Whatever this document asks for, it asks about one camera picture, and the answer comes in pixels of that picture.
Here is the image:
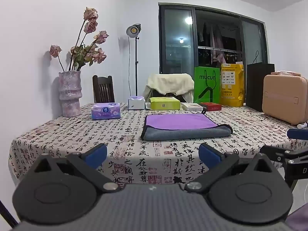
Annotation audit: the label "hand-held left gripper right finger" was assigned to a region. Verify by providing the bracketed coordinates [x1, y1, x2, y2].
[184, 142, 281, 193]

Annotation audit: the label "yellow-green flat box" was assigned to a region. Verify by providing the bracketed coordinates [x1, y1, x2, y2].
[146, 97, 181, 110]

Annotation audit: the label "red flat box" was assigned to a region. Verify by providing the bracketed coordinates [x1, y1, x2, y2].
[200, 102, 222, 112]

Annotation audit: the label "black framed window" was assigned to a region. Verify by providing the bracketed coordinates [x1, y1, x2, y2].
[158, 2, 269, 74]

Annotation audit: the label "cream cloth on chair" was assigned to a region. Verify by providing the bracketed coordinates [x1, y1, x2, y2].
[144, 73, 194, 102]

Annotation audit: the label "purple tissue pack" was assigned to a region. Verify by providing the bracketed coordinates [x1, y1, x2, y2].
[91, 103, 121, 120]

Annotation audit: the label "dried pink roses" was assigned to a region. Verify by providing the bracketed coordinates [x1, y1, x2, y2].
[49, 7, 109, 72]

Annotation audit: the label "white tissue box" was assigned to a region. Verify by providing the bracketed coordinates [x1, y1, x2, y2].
[128, 96, 146, 110]

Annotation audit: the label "white flat box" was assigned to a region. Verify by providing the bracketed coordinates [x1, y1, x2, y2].
[182, 103, 203, 112]

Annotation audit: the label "beige hard case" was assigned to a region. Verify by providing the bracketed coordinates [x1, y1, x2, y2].
[262, 74, 308, 126]

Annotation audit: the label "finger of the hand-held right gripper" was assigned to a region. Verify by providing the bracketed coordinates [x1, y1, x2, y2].
[287, 128, 308, 140]
[259, 144, 308, 165]

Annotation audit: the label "pink speckled ceramic vase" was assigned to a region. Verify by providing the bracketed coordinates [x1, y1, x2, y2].
[58, 70, 83, 117]

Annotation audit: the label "black floor lamp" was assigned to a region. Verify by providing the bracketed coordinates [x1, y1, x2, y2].
[126, 23, 142, 97]

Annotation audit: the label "pink item on case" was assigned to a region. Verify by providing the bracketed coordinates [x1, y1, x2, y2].
[270, 70, 302, 76]

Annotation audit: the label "black paper bag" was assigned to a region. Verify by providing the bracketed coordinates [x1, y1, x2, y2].
[246, 51, 275, 112]

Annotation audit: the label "green paper bag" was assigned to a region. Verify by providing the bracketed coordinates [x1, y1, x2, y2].
[193, 67, 221, 104]

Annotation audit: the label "yellow plastic bag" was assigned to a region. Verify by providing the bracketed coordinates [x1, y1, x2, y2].
[220, 64, 245, 108]

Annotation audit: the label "purple and grey towel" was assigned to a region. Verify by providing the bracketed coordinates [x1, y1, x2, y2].
[140, 114, 233, 141]

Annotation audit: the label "purple clothing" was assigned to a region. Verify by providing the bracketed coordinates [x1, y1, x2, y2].
[286, 202, 308, 231]

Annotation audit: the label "hanging clothes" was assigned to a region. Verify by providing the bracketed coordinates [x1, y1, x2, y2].
[197, 22, 241, 66]

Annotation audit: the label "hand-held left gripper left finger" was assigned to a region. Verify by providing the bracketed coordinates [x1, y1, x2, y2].
[28, 143, 120, 193]

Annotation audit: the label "calligraphy printed tablecloth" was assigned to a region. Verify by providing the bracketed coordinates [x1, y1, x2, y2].
[8, 102, 308, 191]

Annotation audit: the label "dark wooden chair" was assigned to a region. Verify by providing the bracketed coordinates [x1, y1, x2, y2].
[92, 75, 115, 103]

